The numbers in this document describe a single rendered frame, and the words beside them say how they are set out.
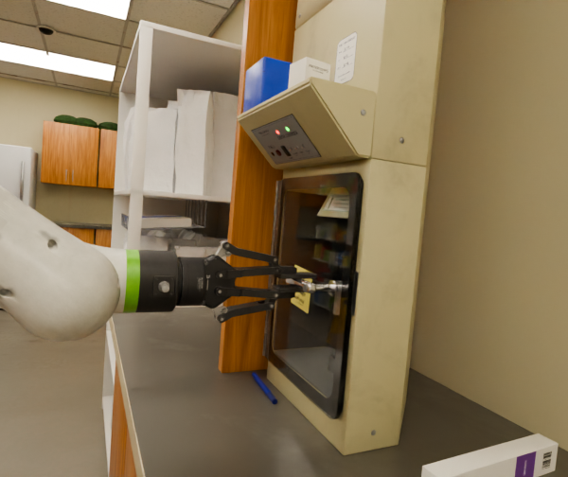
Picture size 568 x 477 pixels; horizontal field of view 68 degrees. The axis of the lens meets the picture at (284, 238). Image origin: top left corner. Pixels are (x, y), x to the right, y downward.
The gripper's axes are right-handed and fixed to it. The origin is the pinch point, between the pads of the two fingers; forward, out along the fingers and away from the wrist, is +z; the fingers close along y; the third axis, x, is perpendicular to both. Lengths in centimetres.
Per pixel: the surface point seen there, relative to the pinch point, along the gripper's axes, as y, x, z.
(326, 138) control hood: 23.8, -6.2, 0.3
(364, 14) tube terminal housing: 44.3, -6.1, 5.6
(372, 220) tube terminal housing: 11.5, -11.0, 6.9
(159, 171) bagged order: 26, 129, -5
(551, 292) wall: 0, -13, 49
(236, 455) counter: -26.0, -5.6, -10.6
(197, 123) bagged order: 47, 115, 7
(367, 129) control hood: 25.2, -11.2, 4.5
